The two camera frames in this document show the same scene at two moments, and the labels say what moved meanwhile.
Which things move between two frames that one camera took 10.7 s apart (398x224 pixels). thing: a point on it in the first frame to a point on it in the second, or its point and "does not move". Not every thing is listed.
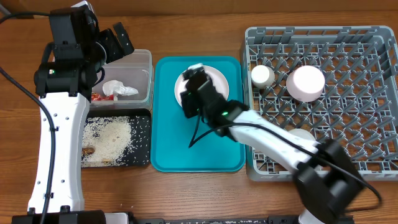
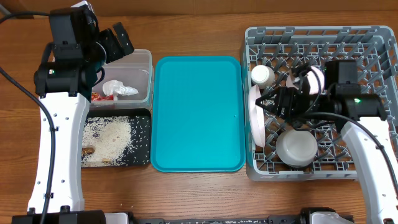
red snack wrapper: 97,97 does not move
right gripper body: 194,104 to 298,103
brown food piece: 88,150 does not move
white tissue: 115,88 does not move
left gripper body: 107,50 does not move
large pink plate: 219,81 to 256,116
